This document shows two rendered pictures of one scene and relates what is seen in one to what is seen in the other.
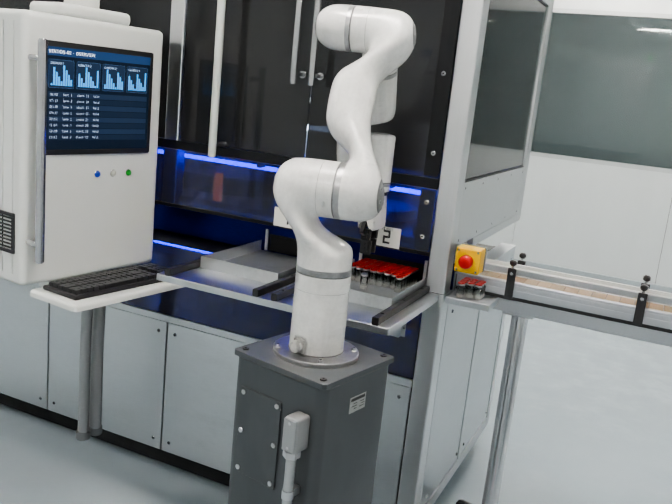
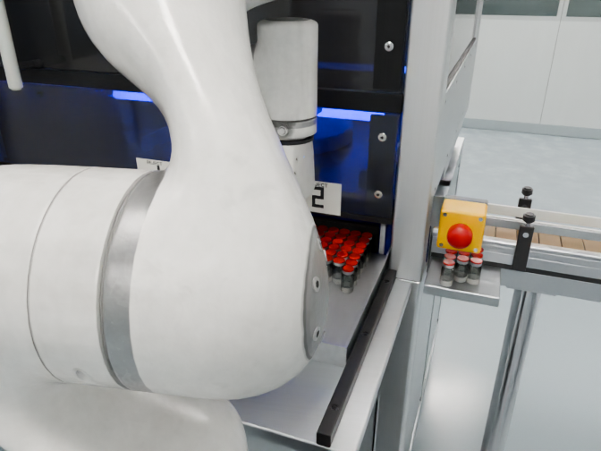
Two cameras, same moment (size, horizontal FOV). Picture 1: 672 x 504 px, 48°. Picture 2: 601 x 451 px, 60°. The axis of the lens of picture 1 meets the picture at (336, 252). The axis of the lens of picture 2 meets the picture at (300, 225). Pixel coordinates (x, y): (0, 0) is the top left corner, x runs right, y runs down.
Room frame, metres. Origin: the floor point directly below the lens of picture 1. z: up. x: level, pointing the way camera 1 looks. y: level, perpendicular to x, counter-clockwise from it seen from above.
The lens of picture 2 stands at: (1.31, -0.06, 1.38)
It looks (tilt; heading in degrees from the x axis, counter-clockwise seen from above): 26 degrees down; 356
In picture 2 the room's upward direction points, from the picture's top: straight up
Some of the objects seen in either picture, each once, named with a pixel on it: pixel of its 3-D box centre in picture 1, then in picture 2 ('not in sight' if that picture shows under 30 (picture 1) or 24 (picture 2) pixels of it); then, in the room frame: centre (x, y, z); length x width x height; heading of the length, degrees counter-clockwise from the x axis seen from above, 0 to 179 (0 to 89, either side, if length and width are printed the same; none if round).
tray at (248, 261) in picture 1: (268, 260); not in sight; (2.22, 0.20, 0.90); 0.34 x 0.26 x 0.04; 156
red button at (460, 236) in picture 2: (466, 261); (460, 234); (2.05, -0.37, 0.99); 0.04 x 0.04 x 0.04; 66
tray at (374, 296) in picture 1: (370, 282); (300, 280); (2.08, -0.11, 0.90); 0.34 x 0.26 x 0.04; 156
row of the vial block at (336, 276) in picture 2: (376, 277); (308, 265); (2.12, -0.12, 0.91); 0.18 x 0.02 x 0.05; 66
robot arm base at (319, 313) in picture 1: (319, 312); not in sight; (1.56, 0.02, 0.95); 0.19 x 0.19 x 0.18
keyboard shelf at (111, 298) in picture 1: (107, 284); not in sight; (2.14, 0.67, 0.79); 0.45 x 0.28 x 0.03; 148
